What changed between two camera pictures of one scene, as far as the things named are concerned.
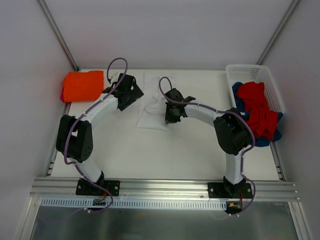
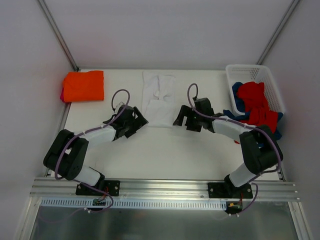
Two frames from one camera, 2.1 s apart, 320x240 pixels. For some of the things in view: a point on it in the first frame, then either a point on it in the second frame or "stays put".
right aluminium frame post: (277, 32) stays put
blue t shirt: (260, 140) stays put
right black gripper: (170, 115) → (189, 118)
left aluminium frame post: (52, 22) stays put
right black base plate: (221, 190) stays put
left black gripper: (133, 95) → (135, 122)
